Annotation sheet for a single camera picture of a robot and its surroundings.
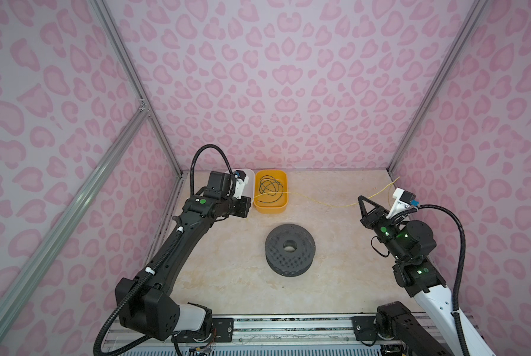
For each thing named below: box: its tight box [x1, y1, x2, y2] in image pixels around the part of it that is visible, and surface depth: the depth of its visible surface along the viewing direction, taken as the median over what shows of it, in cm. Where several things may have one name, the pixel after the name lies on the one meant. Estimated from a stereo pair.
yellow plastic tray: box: [253, 169, 289, 214], surface depth 112 cm
